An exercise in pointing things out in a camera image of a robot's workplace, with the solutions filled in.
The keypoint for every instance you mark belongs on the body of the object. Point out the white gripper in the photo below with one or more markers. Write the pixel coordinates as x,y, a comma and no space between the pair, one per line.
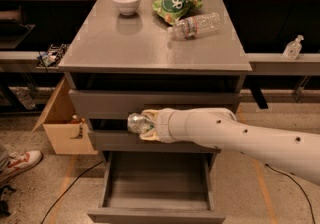
162,125

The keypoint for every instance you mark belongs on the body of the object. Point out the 7up can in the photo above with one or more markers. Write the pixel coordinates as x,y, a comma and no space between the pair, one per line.
140,123

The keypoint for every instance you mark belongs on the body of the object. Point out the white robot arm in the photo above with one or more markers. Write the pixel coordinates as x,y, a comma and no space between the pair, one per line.
295,152

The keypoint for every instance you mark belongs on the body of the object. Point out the grey middle drawer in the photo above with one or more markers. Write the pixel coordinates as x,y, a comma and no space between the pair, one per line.
104,140

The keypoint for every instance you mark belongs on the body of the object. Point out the grey open bottom drawer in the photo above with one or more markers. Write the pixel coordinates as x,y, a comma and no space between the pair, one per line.
156,188

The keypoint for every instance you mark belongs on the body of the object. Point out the grey top drawer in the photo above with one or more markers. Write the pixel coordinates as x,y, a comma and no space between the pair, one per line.
119,104

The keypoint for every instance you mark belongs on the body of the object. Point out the grey drawer cabinet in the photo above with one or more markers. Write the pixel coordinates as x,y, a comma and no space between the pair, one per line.
112,52

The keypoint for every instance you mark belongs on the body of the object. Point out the items in cardboard box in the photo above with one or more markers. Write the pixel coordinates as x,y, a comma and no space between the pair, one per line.
80,122

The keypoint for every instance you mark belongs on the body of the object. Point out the cardboard box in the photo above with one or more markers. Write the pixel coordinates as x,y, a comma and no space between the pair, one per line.
55,120

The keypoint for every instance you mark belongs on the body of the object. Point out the clear plastic water bottle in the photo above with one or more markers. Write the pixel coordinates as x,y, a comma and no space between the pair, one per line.
194,26

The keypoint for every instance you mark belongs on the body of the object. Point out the green chip bag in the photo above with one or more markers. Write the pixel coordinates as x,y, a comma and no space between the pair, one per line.
172,11

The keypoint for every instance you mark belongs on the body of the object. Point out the clutter on left shelf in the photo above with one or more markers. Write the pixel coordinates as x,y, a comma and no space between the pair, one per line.
52,56

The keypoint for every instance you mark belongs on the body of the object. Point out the white ceramic bowl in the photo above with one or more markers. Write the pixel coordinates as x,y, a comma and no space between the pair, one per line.
126,7

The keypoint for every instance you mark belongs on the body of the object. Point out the white red sneaker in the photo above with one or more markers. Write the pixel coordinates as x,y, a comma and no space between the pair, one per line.
14,164

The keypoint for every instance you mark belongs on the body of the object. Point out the clear hand sanitizer bottle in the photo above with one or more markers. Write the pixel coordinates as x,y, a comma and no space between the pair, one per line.
293,48

